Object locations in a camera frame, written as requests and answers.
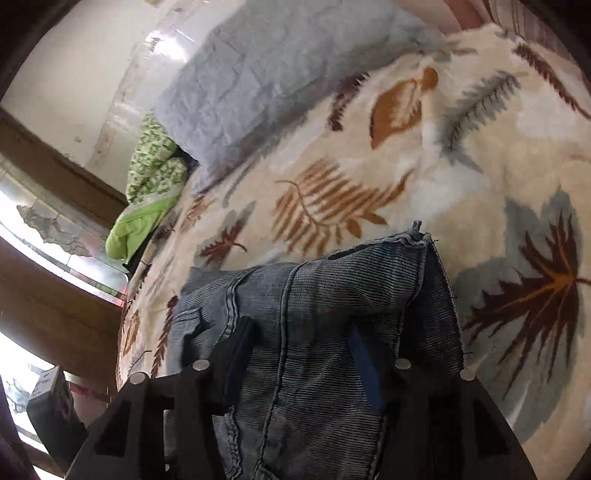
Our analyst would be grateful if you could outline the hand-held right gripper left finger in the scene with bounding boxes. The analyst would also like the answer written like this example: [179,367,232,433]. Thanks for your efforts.
[65,316,259,480]

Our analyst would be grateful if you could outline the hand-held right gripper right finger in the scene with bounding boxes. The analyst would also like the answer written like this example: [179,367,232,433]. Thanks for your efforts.
[348,325,539,480]

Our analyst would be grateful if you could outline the blue denim pants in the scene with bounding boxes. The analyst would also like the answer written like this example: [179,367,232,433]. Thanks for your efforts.
[166,220,466,480]

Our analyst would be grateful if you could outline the leaf print blanket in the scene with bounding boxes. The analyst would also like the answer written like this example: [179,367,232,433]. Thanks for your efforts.
[115,23,591,435]

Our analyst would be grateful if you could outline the green patterned quilt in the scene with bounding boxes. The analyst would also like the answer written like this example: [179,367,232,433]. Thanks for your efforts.
[105,111,190,261]

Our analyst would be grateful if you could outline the grey quilted pillow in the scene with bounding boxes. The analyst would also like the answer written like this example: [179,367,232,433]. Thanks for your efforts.
[152,0,448,197]

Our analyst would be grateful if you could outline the pink striped cloth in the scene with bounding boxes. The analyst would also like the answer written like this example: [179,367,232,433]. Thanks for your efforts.
[443,0,561,61]

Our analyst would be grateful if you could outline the wooden window frame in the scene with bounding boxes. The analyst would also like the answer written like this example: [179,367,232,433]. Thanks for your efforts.
[0,108,132,480]

